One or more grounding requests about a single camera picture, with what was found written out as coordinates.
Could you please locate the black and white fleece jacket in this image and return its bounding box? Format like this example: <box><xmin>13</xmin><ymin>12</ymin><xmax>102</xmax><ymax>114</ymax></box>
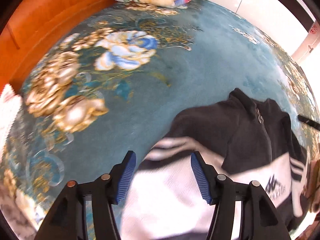
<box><xmin>120</xmin><ymin>89</ymin><xmax>307</xmax><ymax>239</ymax></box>

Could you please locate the pink beige plush blanket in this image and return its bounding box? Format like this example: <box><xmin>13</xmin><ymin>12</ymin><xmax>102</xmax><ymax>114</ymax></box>
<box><xmin>300</xmin><ymin>156</ymin><xmax>319</xmax><ymax>217</ymax></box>

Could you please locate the white pink knitted cloth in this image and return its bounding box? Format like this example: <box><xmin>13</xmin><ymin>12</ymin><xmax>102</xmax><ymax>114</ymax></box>
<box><xmin>0</xmin><ymin>83</ymin><xmax>22</xmax><ymax>154</ymax></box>

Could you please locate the teal floral bed blanket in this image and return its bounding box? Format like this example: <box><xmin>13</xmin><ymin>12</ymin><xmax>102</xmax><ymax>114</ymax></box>
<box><xmin>1</xmin><ymin>0</ymin><xmax>319</xmax><ymax>239</ymax></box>

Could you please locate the orange wooden headboard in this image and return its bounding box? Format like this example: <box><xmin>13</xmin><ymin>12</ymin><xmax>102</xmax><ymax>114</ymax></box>
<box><xmin>1</xmin><ymin>0</ymin><xmax>114</xmax><ymax>91</ymax></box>

